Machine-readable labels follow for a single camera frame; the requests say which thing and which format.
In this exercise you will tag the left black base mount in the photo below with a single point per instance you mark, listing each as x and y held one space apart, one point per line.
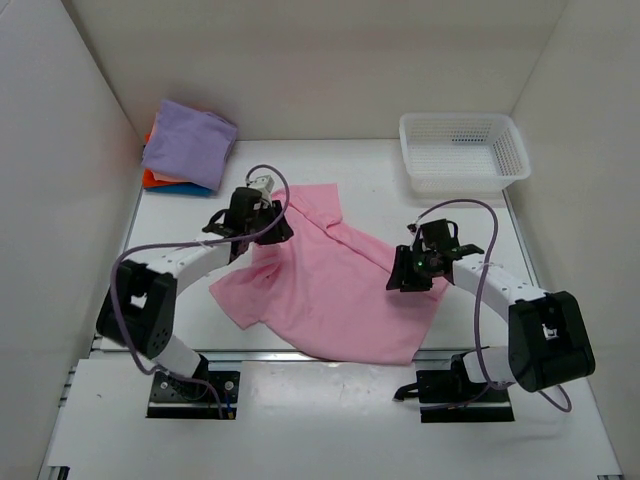
170 398

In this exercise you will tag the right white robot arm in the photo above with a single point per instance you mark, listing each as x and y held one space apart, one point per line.
547 343

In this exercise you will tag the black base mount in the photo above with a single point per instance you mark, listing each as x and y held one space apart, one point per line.
170 398
449 396

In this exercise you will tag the purple folded t shirt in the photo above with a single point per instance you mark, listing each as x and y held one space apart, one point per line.
189 144

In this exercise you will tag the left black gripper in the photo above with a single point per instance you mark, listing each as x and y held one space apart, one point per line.
282 232

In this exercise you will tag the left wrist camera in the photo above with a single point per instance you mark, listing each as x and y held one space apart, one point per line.
264 184

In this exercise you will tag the white plastic basket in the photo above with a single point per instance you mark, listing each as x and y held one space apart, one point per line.
462 153

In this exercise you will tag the pink t shirt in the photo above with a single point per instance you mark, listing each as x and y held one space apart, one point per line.
324 290

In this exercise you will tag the orange folded t shirt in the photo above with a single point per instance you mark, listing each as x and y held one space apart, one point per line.
151 178

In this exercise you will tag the blue folded t shirt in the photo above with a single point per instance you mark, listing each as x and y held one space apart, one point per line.
187 189

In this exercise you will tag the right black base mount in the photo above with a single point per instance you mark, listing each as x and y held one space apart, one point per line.
449 396

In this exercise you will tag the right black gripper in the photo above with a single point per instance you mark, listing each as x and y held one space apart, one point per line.
401 278

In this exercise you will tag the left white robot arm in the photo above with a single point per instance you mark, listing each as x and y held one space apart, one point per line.
139 310

